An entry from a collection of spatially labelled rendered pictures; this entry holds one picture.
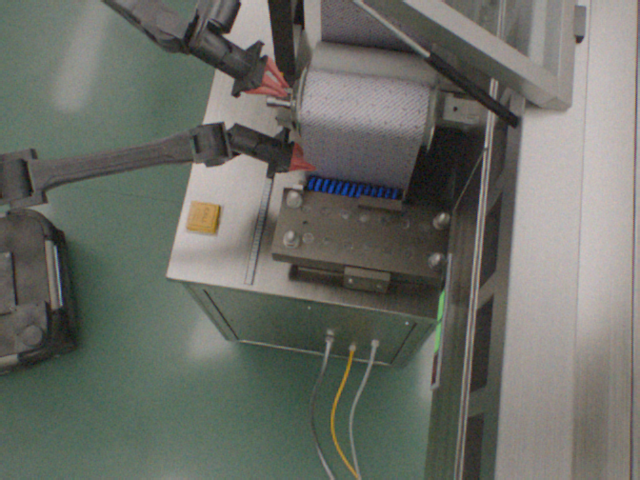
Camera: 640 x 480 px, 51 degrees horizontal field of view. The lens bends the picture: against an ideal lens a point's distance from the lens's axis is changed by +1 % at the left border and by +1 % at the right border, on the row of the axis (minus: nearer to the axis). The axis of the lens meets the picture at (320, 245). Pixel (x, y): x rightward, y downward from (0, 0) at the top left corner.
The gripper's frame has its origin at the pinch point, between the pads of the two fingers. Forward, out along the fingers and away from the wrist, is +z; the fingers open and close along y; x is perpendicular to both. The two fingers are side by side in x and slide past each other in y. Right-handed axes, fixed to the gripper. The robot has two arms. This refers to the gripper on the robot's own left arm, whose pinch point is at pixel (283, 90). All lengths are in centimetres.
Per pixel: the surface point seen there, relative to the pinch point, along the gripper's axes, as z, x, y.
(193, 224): 6.1, -39.6, 19.1
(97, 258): 18, -148, 9
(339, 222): 26.6, -9.7, 16.0
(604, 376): 36, 49, 48
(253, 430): 75, -103, 59
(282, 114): 7.1, -11.3, -2.1
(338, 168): 21.0, -6.3, 5.9
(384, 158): 23.5, 5.7, 5.6
